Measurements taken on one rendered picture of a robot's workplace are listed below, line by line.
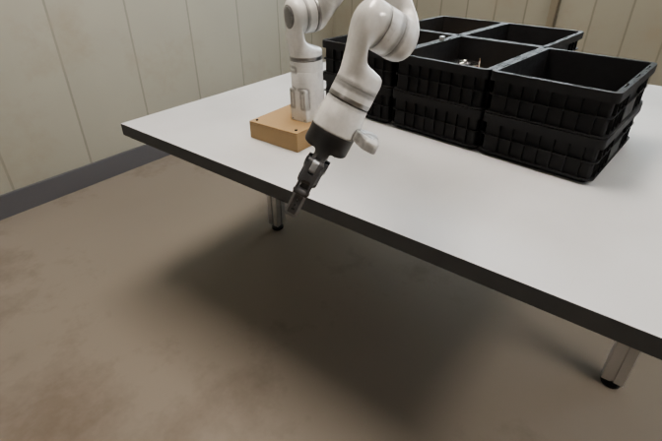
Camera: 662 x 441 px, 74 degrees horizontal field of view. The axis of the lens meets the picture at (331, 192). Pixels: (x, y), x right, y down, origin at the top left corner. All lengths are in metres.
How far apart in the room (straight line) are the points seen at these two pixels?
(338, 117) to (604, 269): 0.56
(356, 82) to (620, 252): 0.61
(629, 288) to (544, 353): 0.86
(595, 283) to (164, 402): 1.22
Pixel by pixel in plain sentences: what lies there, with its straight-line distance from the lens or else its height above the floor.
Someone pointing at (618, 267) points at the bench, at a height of 0.70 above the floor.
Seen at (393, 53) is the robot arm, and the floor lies 1.07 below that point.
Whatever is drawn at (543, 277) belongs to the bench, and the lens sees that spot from 0.87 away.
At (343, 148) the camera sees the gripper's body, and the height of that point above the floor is 0.93.
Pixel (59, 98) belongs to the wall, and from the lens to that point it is 2.70.
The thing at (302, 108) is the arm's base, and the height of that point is 0.80.
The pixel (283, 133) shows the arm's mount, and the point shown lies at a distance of 1.24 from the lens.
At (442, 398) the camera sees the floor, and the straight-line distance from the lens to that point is 1.52.
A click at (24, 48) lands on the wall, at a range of 2.61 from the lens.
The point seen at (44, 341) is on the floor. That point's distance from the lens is 1.89.
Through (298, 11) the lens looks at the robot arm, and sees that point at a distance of 1.21.
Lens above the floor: 1.21
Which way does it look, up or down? 30 degrees down
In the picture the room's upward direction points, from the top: straight up
